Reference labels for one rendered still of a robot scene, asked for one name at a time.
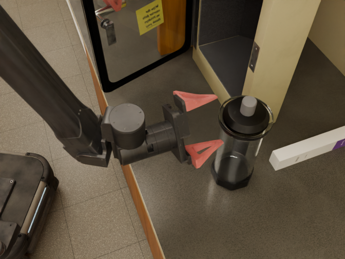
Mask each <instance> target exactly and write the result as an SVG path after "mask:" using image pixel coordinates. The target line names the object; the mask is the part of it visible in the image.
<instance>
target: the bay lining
mask: <svg viewBox="0 0 345 259"><path fill-rule="evenodd" d="M262 4H263V0H201V6H200V20H199V34H198V45H199V46H201V45H204V44H208V43H212V42H216V41H220V40H223V39H228V38H231V37H234V36H238V35H240V36H243V37H246V38H250V39H253V40H254V39H255V35H256V30H257V26H258V22H259V17H260V12H261V8H262Z"/></svg>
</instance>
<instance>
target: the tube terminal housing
mask: <svg viewBox="0 0 345 259"><path fill-rule="evenodd" d="M320 1H321V0H263V4H262V8H261V12H260V17H259V22H258V26H257V30H256V35H255V39H254V42H256V43H257V45H258V46H259V47H260V50H259V54H258V58H257V62H256V66H255V70H254V73H253V72H252V70H251V69H250V68H249V66H248V69H247V73H246V78H245V82H244V87H243V91H242V95H245V96H252V97H255V98H258V99H260V100H261V101H263V102H264V103H266V104H267V105H268V106H269V108H270V109H271V111H272V113H273V116H274V122H273V123H275V122H276V119H277V117H278V114H279V111H280V109H281V106H282V103H283V100H284V97H285V95H286V92H287V90H288V87H289V84H290V82H291V79H292V76H293V74H294V71H295V68H296V66H297V63H298V60H299V58H300V55H301V52H302V50H303V47H304V44H305V42H306V39H307V37H308V34H309V31H310V28H311V25H312V23H313V20H314V17H315V15H316V12H317V9H318V7H319V4H320ZM200 6H201V0H200V4H199V19H198V34H199V20H200ZM198 34H197V49H195V48H194V46H193V60H194V61H195V63H196V64H197V66H198V68H199V69H200V71H201V72H202V74H203V76H204V77H205V79H206V81H207V82H208V84H209V86H210V87H211V89H212V90H213V92H214V94H215V95H216V96H217V97H218V98H217V99H218V100H219V102H220V103H221V105H222V104H223V103H224V102H225V101H226V100H227V99H229V98H230V96H229V94H228V93H227V91H226V90H225V88H224V86H223V85H222V83H221V82H220V80H219V79H218V77H217V76H216V74H215V73H214V71H213V69H212V68H211V66H210V65H209V63H208V62H207V60H206V58H205V57H204V55H203V54H202V52H201V51H200V49H199V45H198ZM253 45H254V44H253Z"/></svg>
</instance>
